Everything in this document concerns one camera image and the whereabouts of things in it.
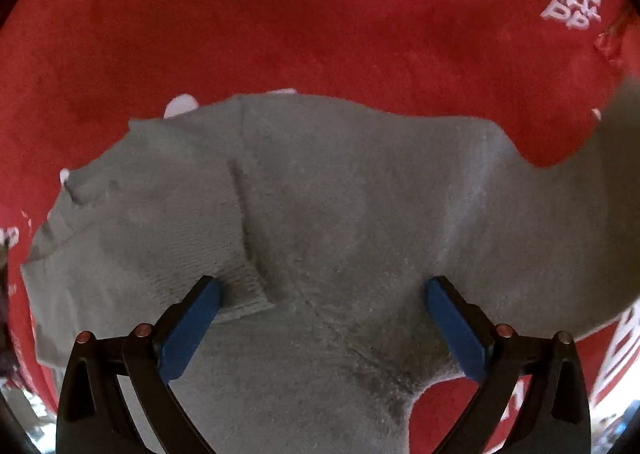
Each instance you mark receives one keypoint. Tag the grey fleece garment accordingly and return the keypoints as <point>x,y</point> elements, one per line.
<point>325,209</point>

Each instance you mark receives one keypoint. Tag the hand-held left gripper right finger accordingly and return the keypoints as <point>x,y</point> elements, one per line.
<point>457,329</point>

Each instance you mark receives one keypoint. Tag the red blanket with white print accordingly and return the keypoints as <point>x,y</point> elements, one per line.
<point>350,34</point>

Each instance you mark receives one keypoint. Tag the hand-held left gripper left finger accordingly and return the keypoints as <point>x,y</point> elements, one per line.
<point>192,329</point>

